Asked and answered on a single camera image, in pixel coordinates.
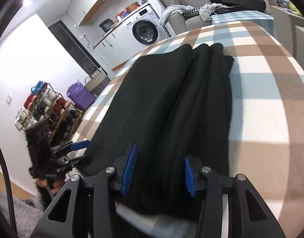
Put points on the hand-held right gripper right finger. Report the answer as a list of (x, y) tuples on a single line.
[(190, 178)]

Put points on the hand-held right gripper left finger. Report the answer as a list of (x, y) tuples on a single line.
[(129, 168)]

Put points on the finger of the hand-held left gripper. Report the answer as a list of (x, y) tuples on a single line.
[(77, 161), (77, 145)]

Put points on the black knit sweater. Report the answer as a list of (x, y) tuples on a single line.
[(166, 104)]

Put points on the person's left hand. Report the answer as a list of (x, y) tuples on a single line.
[(54, 186)]

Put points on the shoe rack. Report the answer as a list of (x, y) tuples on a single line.
[(48, 109)]

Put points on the purple bag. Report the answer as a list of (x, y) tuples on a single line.
[(81, 96)]

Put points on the grey fluffy rug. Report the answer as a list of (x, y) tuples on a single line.
[(25, 215)]

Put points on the woven basket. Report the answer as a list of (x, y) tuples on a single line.
[(97, 81)]

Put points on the black refrigerator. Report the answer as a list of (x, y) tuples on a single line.
[(75, 47)]

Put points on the white kitchen counter cabinet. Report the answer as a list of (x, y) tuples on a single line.
[(117, 47)]

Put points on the brown blue plaid blanket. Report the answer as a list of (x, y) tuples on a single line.
[(261, 91)]

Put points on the black cooking pot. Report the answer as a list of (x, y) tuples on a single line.
[(106, 26)]

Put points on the white washing machine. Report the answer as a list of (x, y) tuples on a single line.
[(144, 31)]

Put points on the red box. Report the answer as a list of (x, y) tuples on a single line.
[(121, 15)]

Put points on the orange pan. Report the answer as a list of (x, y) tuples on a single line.
[(132, 7)]

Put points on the grey sofa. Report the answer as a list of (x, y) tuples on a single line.
[(189, 24)]

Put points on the white blanket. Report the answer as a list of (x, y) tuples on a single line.
[(171, 12)]

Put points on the black white checked cloth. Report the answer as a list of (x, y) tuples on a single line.
[(193, 11)]

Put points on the light grey garment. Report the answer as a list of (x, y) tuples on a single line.
[(210, 10)]

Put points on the teal checked tablecloth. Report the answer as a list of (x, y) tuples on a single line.
[(246, 17)]

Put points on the tall beige cabinet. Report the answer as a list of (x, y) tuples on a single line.
[(290, 34)]

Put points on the white wall switch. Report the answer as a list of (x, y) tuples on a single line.
[(8, 98)]

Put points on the white wall cabinets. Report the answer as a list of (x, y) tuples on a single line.
[(87, 2)]

